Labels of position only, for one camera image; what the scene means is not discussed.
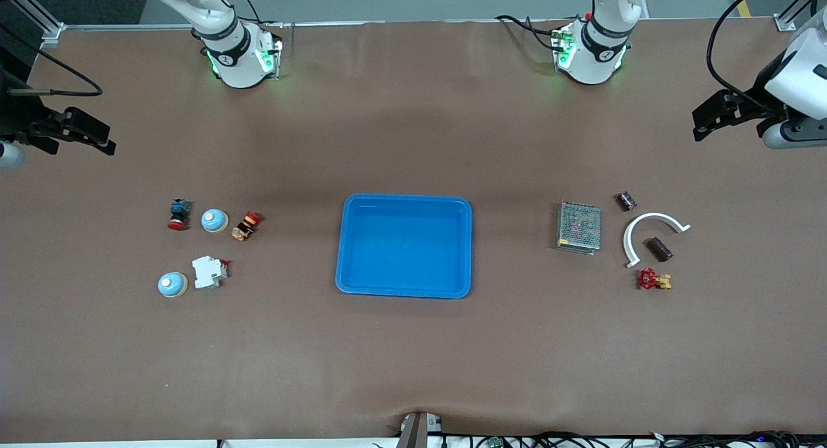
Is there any blue desk bell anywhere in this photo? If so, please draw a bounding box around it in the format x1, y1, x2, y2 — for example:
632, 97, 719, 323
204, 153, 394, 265
158, 271, 189, 299
200, 208, 229, 234

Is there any blue plastic tray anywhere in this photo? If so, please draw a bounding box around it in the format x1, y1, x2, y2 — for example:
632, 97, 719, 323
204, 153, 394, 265
335, 193, 473, 299

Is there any red emergency stop button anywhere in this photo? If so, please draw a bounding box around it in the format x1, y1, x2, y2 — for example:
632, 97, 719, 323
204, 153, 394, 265
167, 199, 192, 231

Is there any white curved plastic clip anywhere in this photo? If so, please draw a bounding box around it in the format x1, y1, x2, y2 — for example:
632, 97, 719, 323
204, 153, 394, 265
623, 213, 691, 268

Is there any metal mesh power supply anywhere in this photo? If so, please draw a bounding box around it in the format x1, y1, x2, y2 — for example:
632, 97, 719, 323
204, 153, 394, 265
556, 201, 602, 255

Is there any white circuit breaker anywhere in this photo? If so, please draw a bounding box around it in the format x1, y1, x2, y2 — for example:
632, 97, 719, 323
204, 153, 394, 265
192, 255, 229, 290

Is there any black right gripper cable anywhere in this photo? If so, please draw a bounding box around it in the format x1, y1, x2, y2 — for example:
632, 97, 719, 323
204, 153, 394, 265
0, 23, 104, 98

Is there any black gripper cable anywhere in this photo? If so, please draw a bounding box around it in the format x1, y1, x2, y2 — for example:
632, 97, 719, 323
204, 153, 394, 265
0, 23, 104, 98
706, 0, 776, 109

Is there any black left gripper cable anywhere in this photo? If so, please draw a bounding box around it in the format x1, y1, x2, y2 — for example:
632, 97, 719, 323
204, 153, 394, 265
706, 0, 776, 109

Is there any aluminium frame profile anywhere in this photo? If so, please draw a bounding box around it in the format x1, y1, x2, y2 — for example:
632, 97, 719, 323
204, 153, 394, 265
0, 0, 67, 49
773, 0, 827, 33

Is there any brass valve red handle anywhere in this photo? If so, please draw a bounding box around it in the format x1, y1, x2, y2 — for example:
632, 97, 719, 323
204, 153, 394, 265
637, 268, 673, 291

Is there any orange red push button switch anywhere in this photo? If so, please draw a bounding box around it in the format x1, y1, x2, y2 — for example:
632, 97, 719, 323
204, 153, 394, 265
231, 210, 262, 242

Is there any black left arm base cable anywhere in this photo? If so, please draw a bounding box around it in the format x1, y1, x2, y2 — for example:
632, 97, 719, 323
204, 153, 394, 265
495, 14, 569, 53

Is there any black arm base cable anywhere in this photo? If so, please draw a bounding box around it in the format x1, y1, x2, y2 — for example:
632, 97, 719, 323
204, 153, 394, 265
239, 0, 288, 28
495, 14, 569, 53

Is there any black right arm base cable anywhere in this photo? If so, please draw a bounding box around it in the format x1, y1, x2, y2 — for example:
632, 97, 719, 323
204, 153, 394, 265
239, 0, 288, 28

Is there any grey camera stand bracket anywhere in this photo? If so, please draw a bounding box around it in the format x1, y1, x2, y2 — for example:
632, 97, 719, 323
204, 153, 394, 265
395, 411, 445, 448

